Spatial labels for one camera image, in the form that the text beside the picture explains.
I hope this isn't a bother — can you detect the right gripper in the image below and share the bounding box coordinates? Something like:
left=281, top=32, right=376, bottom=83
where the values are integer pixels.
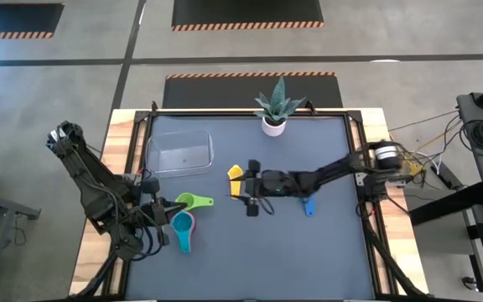
left=226, top=159, right=287, bottom=218

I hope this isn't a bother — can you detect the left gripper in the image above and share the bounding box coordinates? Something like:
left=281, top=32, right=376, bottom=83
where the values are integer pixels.
left=140, top=176, right=189, bottom=247

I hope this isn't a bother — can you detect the yellow measuring cup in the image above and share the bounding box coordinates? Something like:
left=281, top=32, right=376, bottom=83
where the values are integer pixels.
left=226, top=164, right=245, bottom=201

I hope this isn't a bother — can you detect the teal measuring cup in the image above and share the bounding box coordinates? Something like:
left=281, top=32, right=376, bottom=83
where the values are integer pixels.
left=170, top=210, right=195, bottom=255

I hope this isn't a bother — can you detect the green measuring cup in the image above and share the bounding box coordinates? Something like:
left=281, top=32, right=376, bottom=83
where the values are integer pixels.
left=174, top=192, right=216, bottom=213

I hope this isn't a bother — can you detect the blue measuring cup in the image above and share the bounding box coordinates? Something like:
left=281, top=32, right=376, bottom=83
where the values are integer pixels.
left=301, top=194, right=317, bottom=218

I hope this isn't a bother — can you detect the clear plastic container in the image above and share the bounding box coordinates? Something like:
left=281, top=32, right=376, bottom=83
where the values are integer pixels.
left=145, top=129, right=216, bottom=174

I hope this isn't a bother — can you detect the white plant pot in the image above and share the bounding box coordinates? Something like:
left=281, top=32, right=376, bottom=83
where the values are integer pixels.
left=261, top=116, right=288, bottom=138

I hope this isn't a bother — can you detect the grey table mat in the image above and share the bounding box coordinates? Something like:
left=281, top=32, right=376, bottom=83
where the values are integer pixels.
left=126, top=115, right=377, bottom=301

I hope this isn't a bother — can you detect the green succulent plant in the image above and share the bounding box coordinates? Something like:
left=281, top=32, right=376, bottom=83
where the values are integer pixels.
left=253, top=75, right=308, bottom=123

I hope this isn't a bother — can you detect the black striped floor mat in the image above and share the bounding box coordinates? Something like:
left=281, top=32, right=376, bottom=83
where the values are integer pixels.
left=161, top=71, right=344, bottom=109
left=171, top=0, right=325, bottom=33
left=0, top=3, right=65, bottom=39

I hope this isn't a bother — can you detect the black power strip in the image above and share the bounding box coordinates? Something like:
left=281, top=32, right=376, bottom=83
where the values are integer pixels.
left=429, top=161, right=456, bottom=192

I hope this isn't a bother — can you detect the grey equipment cart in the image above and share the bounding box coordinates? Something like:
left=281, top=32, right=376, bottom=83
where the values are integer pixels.
left=454, top=75, right=483, bottom=211

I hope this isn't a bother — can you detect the black metal table frame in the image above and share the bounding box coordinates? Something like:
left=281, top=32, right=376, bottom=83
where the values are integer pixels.
left=69, top=100, right=429, bottom=301

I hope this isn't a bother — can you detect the yellow cable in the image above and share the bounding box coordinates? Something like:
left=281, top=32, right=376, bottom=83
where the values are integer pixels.
left=387, top=133, right=425, bottom=177

